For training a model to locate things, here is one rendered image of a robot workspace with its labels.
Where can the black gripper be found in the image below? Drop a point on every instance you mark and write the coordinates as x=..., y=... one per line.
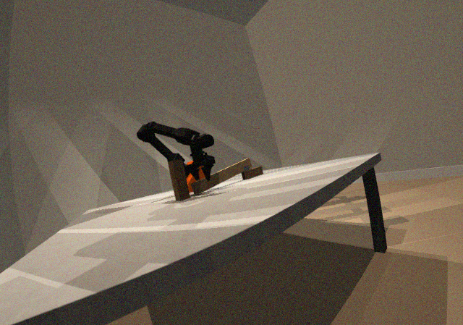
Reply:
x=199, y=160

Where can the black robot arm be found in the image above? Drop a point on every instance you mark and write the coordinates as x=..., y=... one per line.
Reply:
x=183, y=135

